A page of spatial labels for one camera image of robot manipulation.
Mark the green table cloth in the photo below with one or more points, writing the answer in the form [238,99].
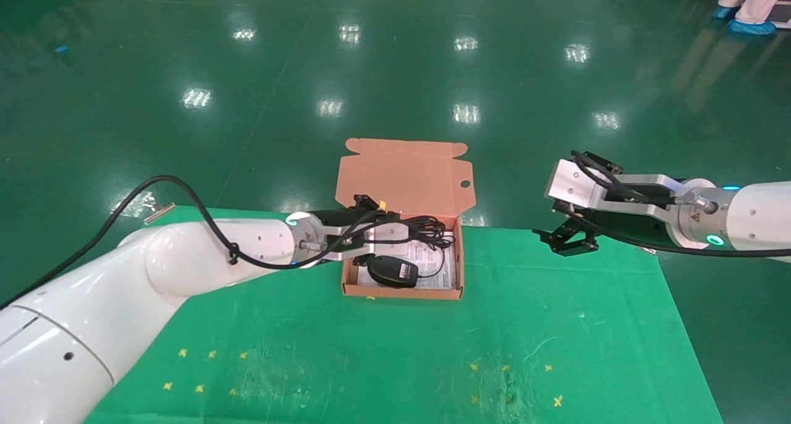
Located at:
[371,350]

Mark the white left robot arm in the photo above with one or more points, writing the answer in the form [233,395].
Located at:
[123,300]

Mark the blue shoe cover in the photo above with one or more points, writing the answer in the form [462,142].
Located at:
[751,27]
[725,13]

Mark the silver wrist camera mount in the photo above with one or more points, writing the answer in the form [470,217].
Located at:
[377,241]
[587,189]

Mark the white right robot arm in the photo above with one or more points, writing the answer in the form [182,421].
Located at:
[754,220]

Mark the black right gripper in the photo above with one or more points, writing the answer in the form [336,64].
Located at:
[624,223]

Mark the silver metal binder clip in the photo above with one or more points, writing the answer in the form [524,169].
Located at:
[159,211]

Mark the white printed instruction sheet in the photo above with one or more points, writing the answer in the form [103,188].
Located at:
[435,260]

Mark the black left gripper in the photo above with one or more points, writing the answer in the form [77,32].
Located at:
[337,217]

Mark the orange cardboard box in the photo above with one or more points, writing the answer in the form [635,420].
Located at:
[401,183]

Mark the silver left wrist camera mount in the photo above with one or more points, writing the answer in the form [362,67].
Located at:
[377,241]

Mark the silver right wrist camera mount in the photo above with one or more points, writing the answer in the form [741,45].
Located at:
[587,189]

